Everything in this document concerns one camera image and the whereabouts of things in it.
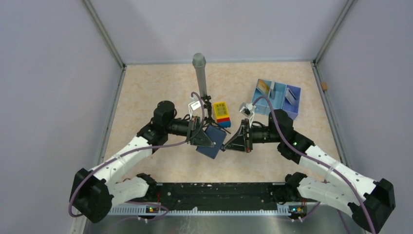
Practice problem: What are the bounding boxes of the aluminium frame front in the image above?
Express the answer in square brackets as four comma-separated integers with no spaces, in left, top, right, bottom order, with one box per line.
[72,199,364,234]

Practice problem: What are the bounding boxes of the silver credit card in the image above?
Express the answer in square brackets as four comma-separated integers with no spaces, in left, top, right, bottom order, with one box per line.
[285,88,296,106]

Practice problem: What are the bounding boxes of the dark blue card holder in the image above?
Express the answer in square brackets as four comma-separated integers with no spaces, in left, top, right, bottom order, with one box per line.
[196,125,227,159]

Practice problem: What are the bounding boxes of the grey microphone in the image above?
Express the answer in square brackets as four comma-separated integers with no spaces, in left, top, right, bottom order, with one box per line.
[192,53,208,99]

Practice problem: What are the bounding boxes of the light blue drawer middle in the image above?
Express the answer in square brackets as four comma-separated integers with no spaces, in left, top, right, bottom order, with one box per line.
[264,80,287,110]

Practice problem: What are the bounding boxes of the light blue drawer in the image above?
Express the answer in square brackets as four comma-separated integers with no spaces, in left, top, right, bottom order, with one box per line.
[252,80,270,115]
[264,80,287,110]

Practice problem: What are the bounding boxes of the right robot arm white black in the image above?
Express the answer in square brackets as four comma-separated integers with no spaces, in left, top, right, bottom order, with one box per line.
[223,109,395,234]

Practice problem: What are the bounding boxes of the gold credit card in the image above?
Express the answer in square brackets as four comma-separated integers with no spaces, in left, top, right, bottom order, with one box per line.
[256,79,270,96]

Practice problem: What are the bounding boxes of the black tripod stand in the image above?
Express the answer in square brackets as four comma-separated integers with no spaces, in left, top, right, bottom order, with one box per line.
[202,95,231,134]

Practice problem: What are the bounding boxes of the light blue drawer left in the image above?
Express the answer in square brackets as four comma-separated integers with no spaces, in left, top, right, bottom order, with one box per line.
[252,80,270,115]

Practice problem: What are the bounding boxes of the black credit card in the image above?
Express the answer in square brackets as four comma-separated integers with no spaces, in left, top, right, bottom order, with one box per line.
[269,81,275,99]

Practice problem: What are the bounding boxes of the yellow red blue toy block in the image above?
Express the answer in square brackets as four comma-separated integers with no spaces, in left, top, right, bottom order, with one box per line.
[213,101,231,128]

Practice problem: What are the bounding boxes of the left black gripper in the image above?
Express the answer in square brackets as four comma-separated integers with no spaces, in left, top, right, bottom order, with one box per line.
[165,115,214,147]

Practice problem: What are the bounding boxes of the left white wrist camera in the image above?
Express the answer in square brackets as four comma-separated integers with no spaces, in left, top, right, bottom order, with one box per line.
[188,100,204,118]

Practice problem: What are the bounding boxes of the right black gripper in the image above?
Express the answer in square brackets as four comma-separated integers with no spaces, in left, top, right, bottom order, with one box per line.
[224,118,282,154]

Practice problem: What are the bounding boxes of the white cable duct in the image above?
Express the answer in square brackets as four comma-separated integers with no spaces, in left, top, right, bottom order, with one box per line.
[108,205,291,216]

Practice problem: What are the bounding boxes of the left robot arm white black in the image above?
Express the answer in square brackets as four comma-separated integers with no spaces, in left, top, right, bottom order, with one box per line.
[68,100,215,223]

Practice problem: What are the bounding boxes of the purple drawer right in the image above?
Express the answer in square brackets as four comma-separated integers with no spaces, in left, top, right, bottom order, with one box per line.
[282,85,301,120]

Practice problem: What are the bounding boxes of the small wooden knob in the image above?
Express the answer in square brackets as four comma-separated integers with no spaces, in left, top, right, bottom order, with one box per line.
[320,81,328,92]

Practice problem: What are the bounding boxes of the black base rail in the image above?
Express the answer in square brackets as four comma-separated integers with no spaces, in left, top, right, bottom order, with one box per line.
[126,182,319,212]

